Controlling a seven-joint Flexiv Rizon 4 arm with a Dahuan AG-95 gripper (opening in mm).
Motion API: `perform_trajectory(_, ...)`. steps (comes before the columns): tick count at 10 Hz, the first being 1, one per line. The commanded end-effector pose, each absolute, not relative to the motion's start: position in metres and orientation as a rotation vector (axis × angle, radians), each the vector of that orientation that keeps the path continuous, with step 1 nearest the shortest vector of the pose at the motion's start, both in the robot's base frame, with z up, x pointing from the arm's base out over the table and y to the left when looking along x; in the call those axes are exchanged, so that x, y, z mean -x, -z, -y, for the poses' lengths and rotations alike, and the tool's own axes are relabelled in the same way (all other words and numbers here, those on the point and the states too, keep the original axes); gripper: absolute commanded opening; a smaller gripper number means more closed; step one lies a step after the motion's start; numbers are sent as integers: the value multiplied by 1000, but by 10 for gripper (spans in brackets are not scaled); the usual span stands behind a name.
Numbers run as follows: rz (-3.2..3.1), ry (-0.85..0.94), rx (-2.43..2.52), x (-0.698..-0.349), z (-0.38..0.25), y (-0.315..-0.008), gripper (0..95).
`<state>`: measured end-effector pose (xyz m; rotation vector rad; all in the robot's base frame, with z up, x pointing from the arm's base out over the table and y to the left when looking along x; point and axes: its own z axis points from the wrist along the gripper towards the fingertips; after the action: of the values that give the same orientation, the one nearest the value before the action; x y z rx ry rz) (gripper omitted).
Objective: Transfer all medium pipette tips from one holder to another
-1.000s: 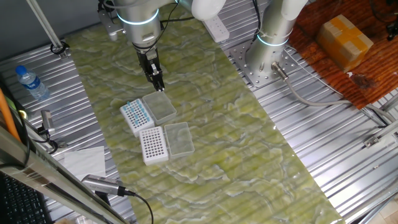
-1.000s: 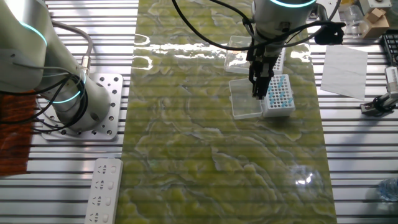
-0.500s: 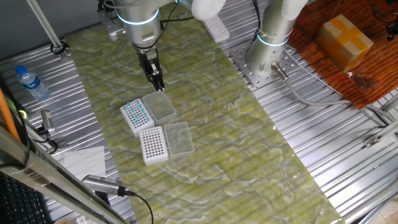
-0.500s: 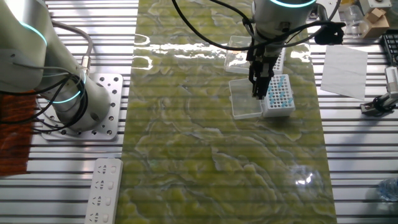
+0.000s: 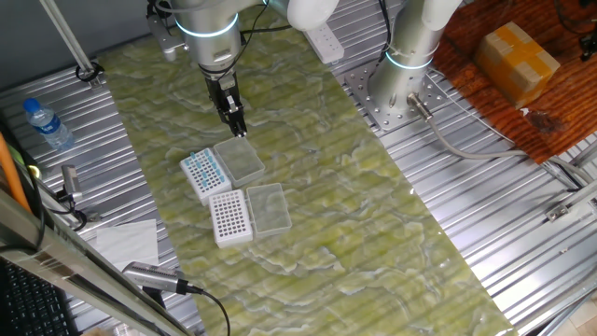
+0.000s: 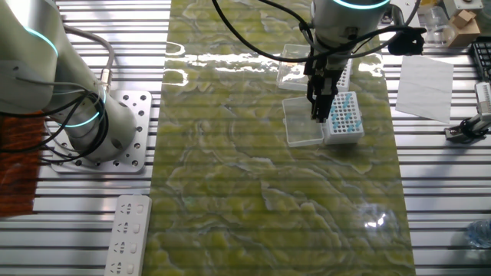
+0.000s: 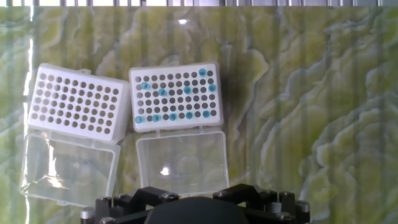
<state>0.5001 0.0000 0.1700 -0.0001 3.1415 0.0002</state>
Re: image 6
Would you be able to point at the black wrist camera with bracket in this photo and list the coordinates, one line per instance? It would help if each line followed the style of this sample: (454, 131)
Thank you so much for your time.
(406, 42)

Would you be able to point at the white box with knob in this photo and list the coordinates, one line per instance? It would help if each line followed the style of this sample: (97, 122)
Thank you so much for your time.
(460, 4)

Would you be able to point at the white paper sheet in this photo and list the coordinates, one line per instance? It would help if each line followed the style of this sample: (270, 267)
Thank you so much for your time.
(424, 88)

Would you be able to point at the clear water bottle blue cap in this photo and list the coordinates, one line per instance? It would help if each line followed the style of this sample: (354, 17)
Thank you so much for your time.
(481, 234)

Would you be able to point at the black clamp tool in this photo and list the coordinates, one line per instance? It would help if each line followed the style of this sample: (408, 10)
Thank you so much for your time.
(462, 132)

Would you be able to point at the green marble pattern mat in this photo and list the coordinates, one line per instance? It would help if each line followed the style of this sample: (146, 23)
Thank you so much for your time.
(230, 172)

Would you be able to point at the small tan box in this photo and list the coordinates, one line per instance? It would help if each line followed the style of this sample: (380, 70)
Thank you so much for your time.
(466, 34)

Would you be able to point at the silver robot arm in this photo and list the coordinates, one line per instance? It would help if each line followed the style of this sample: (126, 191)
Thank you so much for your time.
(30, 57)

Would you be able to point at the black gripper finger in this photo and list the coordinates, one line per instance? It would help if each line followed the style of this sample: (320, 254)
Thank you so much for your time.
(330, 101)
(317, 109)

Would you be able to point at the small silver side camera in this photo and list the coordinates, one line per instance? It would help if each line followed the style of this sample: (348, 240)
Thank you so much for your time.
(484, 101)

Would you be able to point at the reddish brown wooden table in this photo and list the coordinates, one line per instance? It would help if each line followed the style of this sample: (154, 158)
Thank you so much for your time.
(19, 184)

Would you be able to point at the clear plastic box lid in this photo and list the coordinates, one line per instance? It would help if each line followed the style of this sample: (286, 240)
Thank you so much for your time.
(293, 69)
(301, 126)

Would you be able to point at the black keyboard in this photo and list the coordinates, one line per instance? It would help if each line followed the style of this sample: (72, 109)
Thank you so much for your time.
(483, 57)

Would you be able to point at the white power strip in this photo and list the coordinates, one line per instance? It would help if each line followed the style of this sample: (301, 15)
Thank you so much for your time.
(126, 235)

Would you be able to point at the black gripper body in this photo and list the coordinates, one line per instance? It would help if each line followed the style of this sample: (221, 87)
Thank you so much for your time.
(316, 71)

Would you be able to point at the clear plastic container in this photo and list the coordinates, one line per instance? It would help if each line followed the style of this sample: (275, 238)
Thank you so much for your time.
(435, 27)

